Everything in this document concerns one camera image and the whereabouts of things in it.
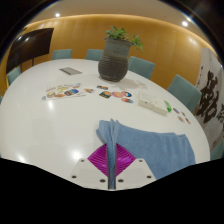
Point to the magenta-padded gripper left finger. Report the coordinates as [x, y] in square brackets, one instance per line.
[95, 168]

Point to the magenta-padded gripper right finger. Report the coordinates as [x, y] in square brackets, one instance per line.
[128, 168]

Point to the blue towel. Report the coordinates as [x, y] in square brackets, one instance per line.
[150, 146]

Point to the round blue and orange sticker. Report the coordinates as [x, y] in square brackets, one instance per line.
[127, 100]
[126, 94]

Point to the white flat box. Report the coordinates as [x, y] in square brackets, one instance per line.
[151, 103]

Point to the small round sticker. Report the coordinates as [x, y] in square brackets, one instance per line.
[188, 120]
[181, 118]
[183, 114]
[176, 110]

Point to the green small packet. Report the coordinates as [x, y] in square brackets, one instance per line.
[167, 106]

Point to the dark square sticker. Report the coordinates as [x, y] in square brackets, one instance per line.
[105, 94]

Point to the small orange sticker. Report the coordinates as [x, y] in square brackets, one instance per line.
[89, 90]

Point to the dark rectangular sticker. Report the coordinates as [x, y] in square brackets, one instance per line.
[102, 87]

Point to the group of teal chairs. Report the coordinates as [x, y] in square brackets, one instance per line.
[183, 88]

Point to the grey flat notepad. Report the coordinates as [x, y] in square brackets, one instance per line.
[70, 70]

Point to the white calligraphy folding screen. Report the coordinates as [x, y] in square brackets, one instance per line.
[210, 96]

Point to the potted plant in grey vase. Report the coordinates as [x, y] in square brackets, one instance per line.
[113, 60]

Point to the group of ceiling lights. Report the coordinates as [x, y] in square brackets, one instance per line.
[184, 23]

